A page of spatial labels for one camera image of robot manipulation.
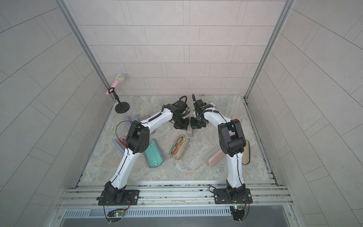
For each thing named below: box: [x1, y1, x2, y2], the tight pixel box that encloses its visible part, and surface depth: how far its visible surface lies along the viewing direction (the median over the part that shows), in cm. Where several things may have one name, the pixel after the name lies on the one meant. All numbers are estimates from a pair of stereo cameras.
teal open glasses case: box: [143, 138, 165, 169], surface depth 84 cm
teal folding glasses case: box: [187, 127, 199, 138], surface depth 95 cm
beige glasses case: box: [169, 134, 190, 161], surface depth 88 cm
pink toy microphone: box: [105, 73, 125, 96], surface depth 95 cm
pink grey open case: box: [202, 144, 226, 167], surface depth 81 cm
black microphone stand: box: [108, 87, 130, 114], surface depth 110 cm
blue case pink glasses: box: [112, 136, 127, 155], surface depth 85 cm
